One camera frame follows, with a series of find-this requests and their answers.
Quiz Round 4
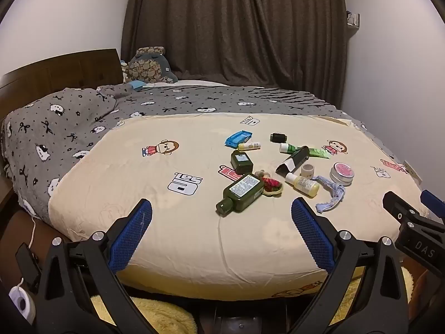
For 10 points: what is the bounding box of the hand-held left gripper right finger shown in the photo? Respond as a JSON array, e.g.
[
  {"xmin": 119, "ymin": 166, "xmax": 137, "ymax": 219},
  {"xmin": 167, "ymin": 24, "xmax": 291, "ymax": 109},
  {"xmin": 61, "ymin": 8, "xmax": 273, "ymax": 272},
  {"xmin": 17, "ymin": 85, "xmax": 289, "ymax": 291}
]
[{"xmin": 290, "ymin": 197, "xmax": 409, "ymax": 334}]

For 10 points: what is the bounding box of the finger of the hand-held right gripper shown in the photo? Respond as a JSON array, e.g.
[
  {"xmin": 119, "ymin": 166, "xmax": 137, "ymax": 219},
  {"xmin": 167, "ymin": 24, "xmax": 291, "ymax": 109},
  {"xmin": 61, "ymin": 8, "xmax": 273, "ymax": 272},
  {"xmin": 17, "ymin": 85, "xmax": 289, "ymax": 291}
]
[
  {"xmin": 421, "ymin": 190, "xmax": 445, "ymax": 223},
  {"xmin": 382, "ymin": 191, "xmax": 431, "ymax": 232}
]

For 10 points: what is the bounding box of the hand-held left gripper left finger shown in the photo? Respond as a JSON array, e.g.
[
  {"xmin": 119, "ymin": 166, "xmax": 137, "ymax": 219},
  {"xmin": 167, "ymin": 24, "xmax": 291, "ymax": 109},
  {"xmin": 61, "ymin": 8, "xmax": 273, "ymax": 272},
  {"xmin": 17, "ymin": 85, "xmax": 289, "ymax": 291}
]
[{"xmin": 35, "ymin": 198, "xmax": 154, "ymax": 334}]

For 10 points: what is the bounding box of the green tube with white cap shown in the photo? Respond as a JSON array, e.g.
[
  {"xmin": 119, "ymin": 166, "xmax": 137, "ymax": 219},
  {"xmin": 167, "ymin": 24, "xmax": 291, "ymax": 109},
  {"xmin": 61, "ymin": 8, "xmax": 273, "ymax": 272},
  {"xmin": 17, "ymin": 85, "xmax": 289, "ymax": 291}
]
[{"xmin": 279, "ymin": 143, "xmax": 331, "ymax": 160}]

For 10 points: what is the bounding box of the blue white cloth strip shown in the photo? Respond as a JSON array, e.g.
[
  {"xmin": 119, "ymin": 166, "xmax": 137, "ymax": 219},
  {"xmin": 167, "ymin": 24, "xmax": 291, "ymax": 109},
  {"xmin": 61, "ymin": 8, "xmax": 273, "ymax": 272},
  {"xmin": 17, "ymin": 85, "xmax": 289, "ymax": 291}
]
[{"xmin": 311, "ymin": 176, "xmax": 346, "ymax": 213}]

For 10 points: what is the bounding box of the cream cartoon printed blanket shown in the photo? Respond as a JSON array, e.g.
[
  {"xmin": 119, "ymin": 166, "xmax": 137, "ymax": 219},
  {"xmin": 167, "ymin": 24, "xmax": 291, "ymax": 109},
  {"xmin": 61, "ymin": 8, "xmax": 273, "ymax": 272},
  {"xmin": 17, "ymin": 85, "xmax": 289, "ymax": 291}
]
[{"xmin": 48, "ymin": 113, "xmax": 432, "ymax": 300}]

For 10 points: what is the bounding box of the small yellow lotion bottle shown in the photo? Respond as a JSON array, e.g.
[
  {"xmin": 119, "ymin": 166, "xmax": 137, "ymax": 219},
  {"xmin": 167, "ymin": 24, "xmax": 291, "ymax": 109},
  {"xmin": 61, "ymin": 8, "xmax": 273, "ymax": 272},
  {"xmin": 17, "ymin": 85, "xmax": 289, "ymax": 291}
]
[{"xmin": 285, "ymin": 173, "xmax": 320, "ymax": 196}]

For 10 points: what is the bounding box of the round pink lid tin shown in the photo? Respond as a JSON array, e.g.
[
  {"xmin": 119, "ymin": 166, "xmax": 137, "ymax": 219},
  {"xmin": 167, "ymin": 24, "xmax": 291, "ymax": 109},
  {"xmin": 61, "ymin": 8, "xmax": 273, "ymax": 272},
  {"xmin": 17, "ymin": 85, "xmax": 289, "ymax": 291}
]
[{"xmin": 330, "ymin": 162, "xmax": 355, "ymax": 185}]

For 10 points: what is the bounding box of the black and white carton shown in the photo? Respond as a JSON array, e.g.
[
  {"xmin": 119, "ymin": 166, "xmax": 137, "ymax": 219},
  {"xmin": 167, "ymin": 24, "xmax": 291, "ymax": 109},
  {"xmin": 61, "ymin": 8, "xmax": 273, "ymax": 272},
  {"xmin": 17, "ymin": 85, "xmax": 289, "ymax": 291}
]
[{"xmin": 275, "ymin": 145, "xmax": 310, "ymax": 178}]

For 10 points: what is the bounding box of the yellow fluffy rug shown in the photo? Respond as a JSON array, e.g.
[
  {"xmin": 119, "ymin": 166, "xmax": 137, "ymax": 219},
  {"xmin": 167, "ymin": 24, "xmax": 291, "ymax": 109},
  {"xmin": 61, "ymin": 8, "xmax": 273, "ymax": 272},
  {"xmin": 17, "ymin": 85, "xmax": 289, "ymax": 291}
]
[{"xmin": 88, "ymin": 264, "xmax": 414, "ymax": 334}]

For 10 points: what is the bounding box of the large dark green bottle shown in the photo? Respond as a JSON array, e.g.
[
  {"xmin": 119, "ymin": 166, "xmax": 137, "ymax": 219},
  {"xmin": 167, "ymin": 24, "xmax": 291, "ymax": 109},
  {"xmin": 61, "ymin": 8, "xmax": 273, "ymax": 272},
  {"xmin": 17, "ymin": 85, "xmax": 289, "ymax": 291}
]
[{"xmin": 216, "ymin": 173, "xmax": 264, "ymax": 216}]

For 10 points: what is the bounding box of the small dark green bottle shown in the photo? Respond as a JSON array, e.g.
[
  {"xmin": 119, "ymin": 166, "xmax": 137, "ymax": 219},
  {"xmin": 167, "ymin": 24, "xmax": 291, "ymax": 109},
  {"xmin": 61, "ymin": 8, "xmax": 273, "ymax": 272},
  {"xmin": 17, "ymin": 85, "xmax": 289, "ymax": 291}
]
[{"xmin": 230, "ymin": 149, "xmax": 254, "ymax": 175}]

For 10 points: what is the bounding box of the black charger device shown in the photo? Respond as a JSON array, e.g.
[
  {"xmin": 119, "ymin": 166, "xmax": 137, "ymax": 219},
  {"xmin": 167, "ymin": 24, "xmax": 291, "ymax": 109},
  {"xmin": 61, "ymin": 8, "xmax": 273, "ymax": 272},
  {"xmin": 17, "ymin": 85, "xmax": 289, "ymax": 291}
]
[{"xmin": 16, "ymin": 244, "xmax": 42, "ymax": 293}]

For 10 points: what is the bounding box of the blue snack packet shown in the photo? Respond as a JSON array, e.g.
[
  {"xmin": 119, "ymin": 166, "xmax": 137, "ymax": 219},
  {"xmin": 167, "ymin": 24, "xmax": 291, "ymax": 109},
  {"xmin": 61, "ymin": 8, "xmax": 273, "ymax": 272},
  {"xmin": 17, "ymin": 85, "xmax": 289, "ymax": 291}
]
[{"xmin": 225, "ymin": 130, "xmax": 253, "ymax": 148}]

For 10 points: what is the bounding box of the white round device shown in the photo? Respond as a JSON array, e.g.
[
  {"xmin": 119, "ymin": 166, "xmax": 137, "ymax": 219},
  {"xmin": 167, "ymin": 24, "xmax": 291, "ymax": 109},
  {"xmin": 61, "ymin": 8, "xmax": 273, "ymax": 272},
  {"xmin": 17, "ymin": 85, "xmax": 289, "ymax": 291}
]
[{"xmin": 9, "ymin": 278, "xmax": 37, "ymax": 324}]

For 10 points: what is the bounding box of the grey printed blanket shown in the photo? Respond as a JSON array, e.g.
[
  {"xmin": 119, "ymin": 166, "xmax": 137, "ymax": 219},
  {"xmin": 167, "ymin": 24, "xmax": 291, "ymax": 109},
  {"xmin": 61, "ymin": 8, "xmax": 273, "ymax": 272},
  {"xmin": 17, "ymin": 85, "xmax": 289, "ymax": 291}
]
[{"xmin": 0, "ymin": 84, "xmax": 365, "ymax": 225}]

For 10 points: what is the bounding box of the white pillow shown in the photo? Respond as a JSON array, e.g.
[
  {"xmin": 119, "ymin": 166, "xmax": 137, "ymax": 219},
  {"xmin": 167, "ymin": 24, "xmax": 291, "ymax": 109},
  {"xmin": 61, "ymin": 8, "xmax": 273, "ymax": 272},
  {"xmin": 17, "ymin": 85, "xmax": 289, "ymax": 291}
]
[{"xmin": 153, "ymin": 80, "xmax": 230, "ymax": 88}]

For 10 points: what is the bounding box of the patterned plush toy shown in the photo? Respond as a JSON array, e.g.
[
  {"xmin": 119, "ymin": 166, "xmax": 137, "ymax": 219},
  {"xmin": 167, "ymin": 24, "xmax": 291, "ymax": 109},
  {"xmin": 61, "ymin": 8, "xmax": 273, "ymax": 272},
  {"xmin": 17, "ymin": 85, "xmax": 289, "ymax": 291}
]
[{"xmin": 122, "ymin": 46, "xmax": 179, "ymax": 85}]

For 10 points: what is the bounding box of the wooden headboard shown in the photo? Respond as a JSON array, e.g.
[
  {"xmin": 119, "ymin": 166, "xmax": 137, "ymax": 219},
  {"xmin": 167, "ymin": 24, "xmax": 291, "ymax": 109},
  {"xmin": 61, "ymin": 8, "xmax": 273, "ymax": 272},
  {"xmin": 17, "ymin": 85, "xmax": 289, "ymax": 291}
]
[{"xmin": 0, "ymin": 49, "xmax": 124, "ymax": 112}]

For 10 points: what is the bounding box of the dark brown curtain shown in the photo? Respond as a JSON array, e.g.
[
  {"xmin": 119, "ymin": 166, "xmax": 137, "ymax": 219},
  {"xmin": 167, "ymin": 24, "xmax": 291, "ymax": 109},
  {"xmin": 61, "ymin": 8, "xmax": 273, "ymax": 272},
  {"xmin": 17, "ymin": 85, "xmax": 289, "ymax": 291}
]
[{"xmin": 121, "ymin": 0, "xmax": 348, "ymax": 93}]

